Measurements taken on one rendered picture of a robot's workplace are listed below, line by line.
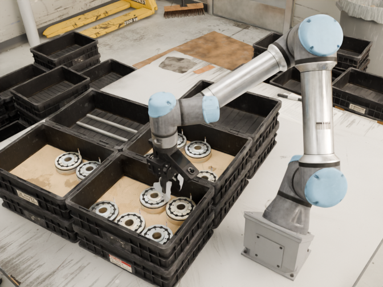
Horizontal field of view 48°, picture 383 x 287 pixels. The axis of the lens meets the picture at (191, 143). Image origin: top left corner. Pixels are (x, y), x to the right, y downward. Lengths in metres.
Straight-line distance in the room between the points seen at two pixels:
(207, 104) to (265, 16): 3.70
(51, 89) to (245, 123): 1.52
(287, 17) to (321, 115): 3.47
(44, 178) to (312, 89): 1.03
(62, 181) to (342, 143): 1.22
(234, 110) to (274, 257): 0.77
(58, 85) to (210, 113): 1.95
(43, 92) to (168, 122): 1.87
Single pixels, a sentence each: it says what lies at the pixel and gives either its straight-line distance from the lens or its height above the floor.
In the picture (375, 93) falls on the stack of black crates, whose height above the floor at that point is 0.49.
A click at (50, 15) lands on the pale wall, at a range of 5.13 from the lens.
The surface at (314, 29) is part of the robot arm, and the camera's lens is 1.25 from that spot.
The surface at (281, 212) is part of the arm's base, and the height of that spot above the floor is 0.92.
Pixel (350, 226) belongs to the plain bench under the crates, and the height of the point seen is 0.70.
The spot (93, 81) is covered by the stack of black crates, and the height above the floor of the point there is 0.38.
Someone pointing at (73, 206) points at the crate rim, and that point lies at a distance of 1.44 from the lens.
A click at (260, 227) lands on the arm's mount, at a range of 1.40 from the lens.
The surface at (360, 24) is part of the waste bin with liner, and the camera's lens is 3.75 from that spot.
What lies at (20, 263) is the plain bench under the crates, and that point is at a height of 0.70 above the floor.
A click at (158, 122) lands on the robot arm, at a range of 1.18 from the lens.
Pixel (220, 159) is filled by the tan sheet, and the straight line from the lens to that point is 1.69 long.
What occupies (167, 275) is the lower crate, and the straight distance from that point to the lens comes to 1.37.
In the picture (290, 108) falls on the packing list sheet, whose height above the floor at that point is 0.70.
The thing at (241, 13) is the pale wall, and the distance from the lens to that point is 5.01.
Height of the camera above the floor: 1.92
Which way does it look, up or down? 38 degrees down
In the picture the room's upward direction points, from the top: 2 degrees counter-clockwise
